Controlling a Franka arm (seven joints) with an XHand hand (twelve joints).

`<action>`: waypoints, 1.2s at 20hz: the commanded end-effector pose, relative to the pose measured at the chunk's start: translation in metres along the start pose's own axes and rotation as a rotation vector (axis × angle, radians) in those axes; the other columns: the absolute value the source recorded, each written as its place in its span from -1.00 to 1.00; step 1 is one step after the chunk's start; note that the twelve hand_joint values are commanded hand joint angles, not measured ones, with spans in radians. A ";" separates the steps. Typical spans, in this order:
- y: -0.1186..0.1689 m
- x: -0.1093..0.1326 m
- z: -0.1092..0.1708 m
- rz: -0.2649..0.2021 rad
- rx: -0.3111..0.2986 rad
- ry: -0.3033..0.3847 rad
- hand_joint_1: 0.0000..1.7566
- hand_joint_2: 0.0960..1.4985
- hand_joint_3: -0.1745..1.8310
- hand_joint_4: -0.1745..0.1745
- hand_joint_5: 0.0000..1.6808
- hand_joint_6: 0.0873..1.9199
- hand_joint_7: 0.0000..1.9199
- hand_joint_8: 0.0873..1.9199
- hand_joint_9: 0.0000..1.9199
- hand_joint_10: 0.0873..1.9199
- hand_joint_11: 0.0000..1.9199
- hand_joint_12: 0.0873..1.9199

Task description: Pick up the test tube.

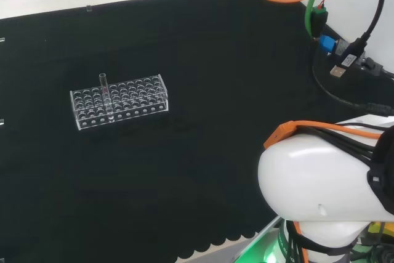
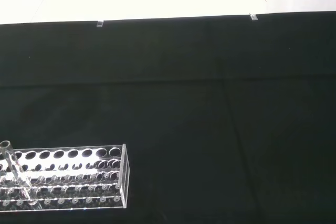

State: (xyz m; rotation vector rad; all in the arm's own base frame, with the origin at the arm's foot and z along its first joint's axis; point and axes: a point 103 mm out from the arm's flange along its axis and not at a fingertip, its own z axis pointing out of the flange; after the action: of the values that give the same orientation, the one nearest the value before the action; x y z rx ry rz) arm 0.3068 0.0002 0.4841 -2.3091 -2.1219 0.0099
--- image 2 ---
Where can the clear test tube rack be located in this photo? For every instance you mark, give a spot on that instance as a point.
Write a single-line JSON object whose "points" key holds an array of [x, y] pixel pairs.
{"points": [[78, 182]]}

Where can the black bench cloth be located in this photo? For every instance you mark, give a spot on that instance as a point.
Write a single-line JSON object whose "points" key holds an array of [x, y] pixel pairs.
{"points": [[183, 103]]}

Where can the clear plastic clip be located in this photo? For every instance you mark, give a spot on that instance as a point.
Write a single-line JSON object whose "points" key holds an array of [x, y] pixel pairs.
{"points": [[253, 17], [100, 23]]}

